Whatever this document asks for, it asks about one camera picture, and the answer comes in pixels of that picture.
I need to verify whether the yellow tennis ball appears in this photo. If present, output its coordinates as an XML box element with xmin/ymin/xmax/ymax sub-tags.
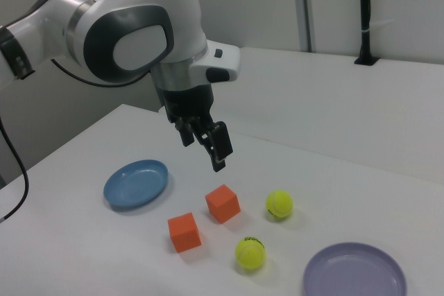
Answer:
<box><xmin>235</xmin><ymin>236</ymin><xmax>267</xmax><ymax>270</ymax></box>
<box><xmin>266</xmin><ymin>189</ymin><xmax>294</xmax><ymax>223</ymax></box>

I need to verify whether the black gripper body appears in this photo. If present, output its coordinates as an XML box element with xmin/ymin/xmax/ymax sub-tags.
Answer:
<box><xmin>160</xmin><ymin>83</ymin><xmax>215</xmax><ymax>125</ymax></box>

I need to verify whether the black velcro cable strap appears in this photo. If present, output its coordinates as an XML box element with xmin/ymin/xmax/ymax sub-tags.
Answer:
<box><xmin>0</xmin><ymin>26</ymin><xmax>36</xmax><ymax>81</ymax></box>

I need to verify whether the orange foam cube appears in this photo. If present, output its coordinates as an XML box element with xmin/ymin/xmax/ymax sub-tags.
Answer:
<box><xmin>205</xmin><ymin>184</ymin><xmax>241</xmax><ymax>224</ymax></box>
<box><xmin>167</xmin><ymin>211</ymin><xmax>202</xmax><ymax>254</ymax></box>

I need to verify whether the blue plate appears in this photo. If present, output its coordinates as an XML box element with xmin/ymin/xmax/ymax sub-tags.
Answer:
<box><xmin>103</xmin><ymin>159</ymin><xmax>170</xmax><ymax>212</ymax></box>

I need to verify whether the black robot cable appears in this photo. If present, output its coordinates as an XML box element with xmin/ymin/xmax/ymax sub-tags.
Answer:
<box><xmin>0</xmin><ymin>58</ymin><xmax>153</xmax><ymax>223</ymax></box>

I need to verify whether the purple plate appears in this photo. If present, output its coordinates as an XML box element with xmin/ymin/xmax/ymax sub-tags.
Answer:
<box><xmin>302</xmin><ymin>242</ymin><xmax>407</xmax><ymax>296</ymax></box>

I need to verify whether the black camera pole with base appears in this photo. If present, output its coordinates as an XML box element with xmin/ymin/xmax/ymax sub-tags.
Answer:
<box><xmin>353</xmin><ymin>0</ymin><xmax>379</xmax><ymax>67</ymax></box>

